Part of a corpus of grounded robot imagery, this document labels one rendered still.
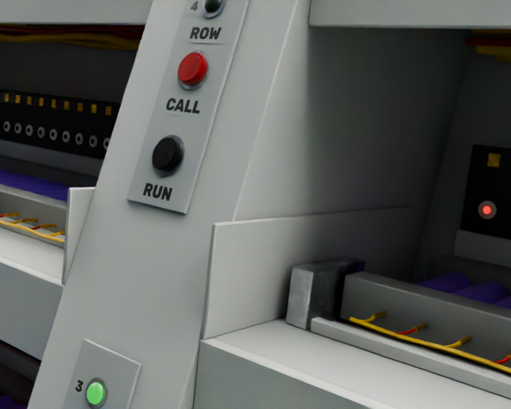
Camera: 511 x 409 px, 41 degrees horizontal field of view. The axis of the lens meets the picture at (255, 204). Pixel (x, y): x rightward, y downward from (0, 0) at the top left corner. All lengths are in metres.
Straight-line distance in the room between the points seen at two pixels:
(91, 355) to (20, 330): 0.07
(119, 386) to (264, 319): 0.07
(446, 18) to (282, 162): 0.09
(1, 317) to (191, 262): 0.15
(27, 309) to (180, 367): 0.12
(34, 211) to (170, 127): 0.17
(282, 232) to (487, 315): 0.10
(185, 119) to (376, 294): 0.12
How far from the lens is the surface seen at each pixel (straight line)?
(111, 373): 0.32
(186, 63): 0.33
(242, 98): 0.31
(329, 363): 0.28
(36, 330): 0.39
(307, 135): 0.33
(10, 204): 0.50
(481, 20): 0.29
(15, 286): 0.40
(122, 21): 0.41
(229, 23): 0.33
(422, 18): 0.29
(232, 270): 0.29
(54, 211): 0.46
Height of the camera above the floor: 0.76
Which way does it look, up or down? 5 degrees up
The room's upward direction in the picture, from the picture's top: 16 degrees clockwise
